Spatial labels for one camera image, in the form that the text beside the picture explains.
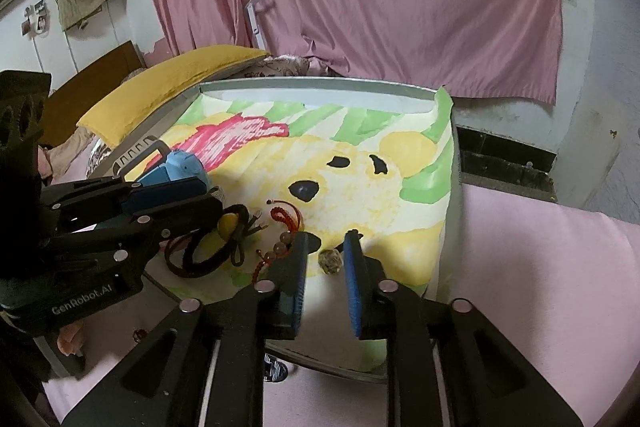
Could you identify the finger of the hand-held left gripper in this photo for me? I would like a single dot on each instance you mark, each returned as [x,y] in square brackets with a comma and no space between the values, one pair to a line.
[165,194]
[180,217]

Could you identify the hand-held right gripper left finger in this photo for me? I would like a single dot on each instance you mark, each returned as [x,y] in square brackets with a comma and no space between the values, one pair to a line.
[300,287]

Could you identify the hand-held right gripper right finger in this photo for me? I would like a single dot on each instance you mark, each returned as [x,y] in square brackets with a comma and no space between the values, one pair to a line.
[352,287]

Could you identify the blue wrist watch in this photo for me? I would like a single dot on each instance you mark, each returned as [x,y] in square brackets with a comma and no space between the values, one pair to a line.
[182,167]

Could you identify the small brown bead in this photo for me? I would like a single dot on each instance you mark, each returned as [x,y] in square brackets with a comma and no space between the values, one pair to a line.
[330,262]

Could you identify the cartoon paper liner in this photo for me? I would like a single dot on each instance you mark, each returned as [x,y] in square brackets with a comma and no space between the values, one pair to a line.
[350,177]

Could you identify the yellow pillow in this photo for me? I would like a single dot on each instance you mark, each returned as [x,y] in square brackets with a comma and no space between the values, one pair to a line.
[165,82]

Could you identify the wooden headboard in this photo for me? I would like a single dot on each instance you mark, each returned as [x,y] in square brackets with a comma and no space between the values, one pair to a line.
[90,77]

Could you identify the pink bed sheet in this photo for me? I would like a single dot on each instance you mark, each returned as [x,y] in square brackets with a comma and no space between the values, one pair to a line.
[525,267]

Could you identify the floral satin pillow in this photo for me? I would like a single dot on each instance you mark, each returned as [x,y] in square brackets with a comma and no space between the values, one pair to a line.
[285,66]

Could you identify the small wall hanger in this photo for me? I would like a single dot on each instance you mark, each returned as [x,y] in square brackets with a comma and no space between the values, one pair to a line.
[36,21]

